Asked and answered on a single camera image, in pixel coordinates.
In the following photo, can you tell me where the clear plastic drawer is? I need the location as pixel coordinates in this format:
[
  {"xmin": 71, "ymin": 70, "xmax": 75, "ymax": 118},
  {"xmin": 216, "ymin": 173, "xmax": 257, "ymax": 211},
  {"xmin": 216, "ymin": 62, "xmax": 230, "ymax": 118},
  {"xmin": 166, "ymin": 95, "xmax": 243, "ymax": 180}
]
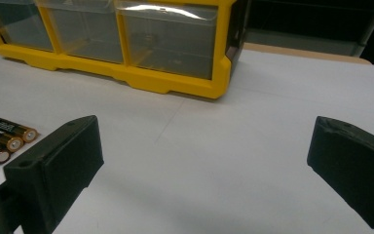
[{"xmin": 35, "ymin": 0, "xmax": 125, "ymax": 65}]

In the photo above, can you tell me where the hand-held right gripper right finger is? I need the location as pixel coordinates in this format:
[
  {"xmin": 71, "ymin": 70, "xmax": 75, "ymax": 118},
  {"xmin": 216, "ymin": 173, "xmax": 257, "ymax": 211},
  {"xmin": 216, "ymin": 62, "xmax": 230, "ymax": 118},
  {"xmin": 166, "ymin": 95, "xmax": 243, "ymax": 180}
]
[{"xmin": 306, "ymin": 115, "xmax": 374, "ymax": 234}]

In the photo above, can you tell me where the yellow and black drawer organizer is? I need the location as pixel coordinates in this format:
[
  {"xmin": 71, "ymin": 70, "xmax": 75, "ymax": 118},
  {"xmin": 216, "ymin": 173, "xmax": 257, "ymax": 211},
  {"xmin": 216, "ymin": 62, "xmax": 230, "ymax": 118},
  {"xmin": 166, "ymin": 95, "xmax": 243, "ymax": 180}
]
[{"xmin": 0, "ymin": 0, "xmax": 251, "ymax": 100}]

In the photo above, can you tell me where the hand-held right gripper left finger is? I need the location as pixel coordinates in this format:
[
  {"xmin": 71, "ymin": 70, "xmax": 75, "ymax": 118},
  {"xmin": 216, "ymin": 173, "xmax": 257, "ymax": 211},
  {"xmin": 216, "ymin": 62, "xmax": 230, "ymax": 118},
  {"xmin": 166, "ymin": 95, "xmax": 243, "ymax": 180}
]
[{"xmin": 3, "ymin": 114, "xmax": 105, "ymax": 234}]

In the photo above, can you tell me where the group of clear drawers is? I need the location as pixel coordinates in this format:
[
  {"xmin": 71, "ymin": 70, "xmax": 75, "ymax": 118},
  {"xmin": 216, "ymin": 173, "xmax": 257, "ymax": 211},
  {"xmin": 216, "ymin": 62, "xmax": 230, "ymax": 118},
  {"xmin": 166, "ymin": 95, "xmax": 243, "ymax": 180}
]
[{"xmin": 0, "ymin": 0, "xmax": 219, "ymax": 81}]

